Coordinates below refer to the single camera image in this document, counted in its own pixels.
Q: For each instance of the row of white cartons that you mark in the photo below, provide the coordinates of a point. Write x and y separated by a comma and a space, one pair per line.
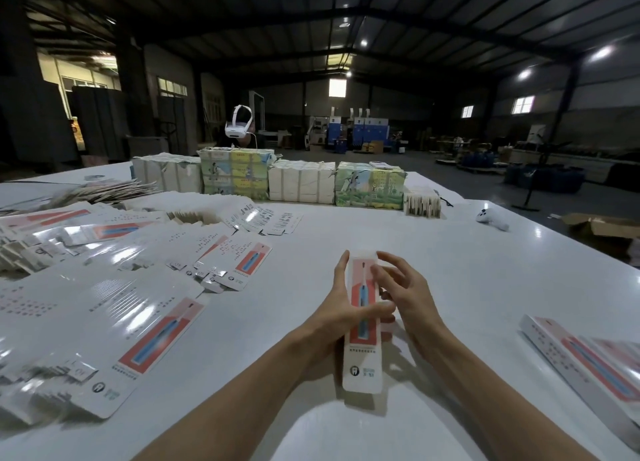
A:
303, 182
168, 174

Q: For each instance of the small wall window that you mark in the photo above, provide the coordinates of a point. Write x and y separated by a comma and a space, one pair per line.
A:
467, 111

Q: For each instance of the person's right forearm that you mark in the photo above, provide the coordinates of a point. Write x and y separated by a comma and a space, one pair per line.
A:
505, 406

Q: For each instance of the small beige card stack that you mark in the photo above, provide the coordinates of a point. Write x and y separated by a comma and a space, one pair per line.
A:
423, 205

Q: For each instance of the pile of grey flat sheets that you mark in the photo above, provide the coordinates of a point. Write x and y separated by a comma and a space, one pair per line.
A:
85, 193

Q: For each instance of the person's left forearm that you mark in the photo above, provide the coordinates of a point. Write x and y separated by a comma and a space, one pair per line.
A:
230, 411

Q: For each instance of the blue bins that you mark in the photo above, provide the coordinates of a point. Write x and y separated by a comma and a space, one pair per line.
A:
545, 179

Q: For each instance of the black floor stand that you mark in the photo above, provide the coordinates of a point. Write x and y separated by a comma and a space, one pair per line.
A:
545, 171

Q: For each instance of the square bright window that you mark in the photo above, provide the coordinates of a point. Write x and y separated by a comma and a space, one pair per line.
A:
337, 88

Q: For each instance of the double wall window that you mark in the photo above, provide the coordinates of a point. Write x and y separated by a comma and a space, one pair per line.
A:
523, 105

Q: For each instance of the person's left hand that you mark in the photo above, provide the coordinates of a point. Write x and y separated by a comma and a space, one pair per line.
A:
335, 316

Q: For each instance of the white headset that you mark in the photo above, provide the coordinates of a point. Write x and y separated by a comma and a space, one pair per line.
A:
239, 123

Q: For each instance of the blue machine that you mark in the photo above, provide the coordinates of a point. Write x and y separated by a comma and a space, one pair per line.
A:
367, 133

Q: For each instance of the dark grey cabinet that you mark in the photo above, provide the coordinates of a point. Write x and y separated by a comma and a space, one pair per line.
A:
100, 124

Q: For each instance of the green printed carton bundle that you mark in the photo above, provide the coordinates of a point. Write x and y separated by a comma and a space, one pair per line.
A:
370, 186

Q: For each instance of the open cardboard box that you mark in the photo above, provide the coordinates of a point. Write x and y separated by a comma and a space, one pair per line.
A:
605, 234

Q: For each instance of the grey crate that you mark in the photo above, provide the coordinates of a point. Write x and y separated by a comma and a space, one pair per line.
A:
147, 146

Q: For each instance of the pile of carton blanks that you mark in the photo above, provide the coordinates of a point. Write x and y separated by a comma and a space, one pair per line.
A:
100, 296

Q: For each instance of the green yellow carton bundle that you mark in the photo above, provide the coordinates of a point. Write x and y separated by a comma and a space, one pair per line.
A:
237, 173

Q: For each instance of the person's right hand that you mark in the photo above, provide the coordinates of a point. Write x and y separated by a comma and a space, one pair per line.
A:
415, 301

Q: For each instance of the small black tool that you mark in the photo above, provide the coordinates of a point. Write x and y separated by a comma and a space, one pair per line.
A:
444, 198

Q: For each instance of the red white carton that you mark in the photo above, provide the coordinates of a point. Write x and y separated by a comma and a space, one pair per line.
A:
362, 361

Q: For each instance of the small white object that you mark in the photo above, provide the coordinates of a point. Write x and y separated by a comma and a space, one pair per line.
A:
492, 218

